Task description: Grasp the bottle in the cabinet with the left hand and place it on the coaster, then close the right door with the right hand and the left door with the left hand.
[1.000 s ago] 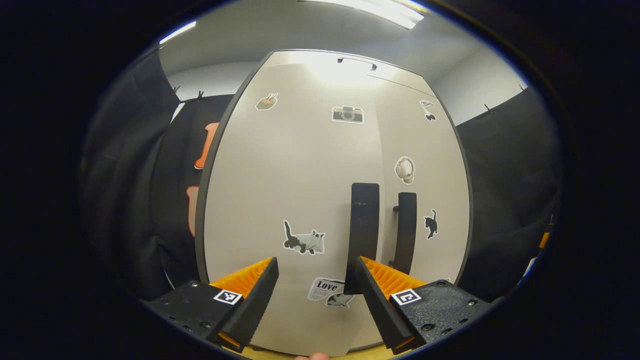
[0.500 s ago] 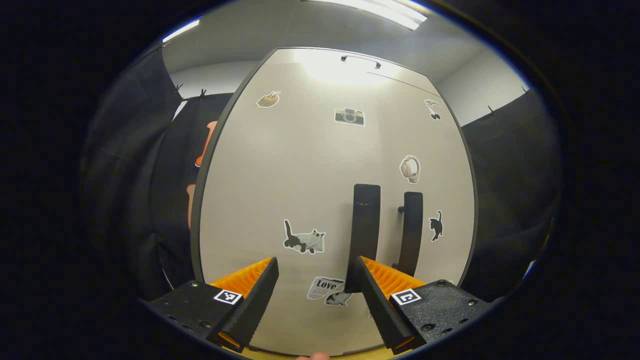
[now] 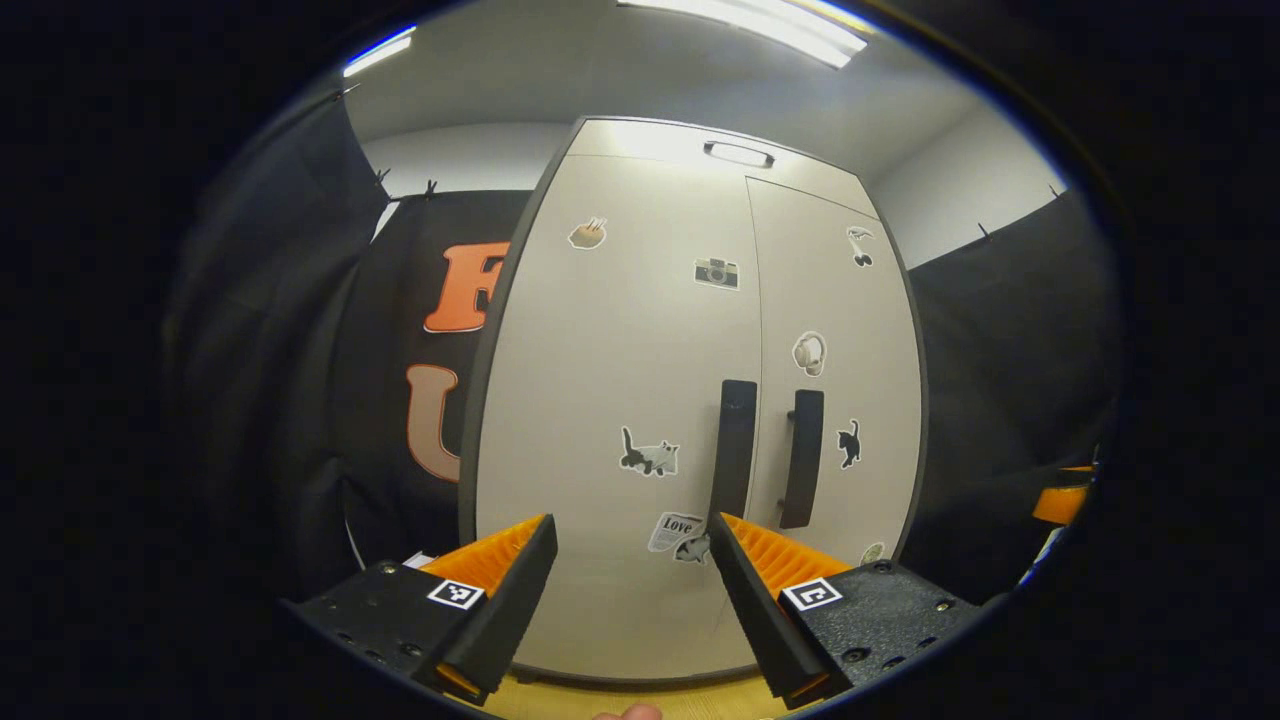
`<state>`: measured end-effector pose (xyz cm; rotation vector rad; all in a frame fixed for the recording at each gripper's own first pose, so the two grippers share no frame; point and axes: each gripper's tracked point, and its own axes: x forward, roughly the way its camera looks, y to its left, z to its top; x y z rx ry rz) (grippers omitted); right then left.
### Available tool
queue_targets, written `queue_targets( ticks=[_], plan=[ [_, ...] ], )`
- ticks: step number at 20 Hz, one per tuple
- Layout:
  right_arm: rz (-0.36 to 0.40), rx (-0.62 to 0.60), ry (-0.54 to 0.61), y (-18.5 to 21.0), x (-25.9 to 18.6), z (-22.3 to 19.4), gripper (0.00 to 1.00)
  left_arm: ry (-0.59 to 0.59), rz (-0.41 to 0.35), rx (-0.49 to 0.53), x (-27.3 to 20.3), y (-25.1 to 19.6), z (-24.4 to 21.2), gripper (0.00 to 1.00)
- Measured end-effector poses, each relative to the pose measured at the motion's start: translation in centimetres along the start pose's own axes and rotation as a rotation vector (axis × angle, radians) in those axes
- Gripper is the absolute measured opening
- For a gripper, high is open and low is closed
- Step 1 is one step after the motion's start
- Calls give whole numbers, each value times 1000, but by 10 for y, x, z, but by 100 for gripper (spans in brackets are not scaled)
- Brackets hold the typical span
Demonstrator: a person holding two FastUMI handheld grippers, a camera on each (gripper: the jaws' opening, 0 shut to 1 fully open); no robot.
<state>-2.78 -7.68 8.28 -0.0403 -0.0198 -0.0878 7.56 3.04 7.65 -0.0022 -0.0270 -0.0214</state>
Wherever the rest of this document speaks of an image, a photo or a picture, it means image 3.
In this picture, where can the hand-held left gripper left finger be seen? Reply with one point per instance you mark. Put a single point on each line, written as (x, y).
(500, 620)

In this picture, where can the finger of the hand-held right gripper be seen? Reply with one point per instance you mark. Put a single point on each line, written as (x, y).
(1060, 505)

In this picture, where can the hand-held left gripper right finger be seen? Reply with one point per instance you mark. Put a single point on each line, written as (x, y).
(765, 620)

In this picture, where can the white cabinet door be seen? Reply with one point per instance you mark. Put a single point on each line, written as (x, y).
(600, 380)
(830, 300)

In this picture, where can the white grey cabinet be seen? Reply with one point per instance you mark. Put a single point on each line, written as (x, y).
(468, 430)

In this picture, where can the white cabinet drawer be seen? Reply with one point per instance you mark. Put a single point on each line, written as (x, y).
(640, 140)

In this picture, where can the long ceiling light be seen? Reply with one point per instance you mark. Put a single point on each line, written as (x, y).
(760, 25)

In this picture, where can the small ceiling light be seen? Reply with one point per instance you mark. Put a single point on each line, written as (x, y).
(380, 52)

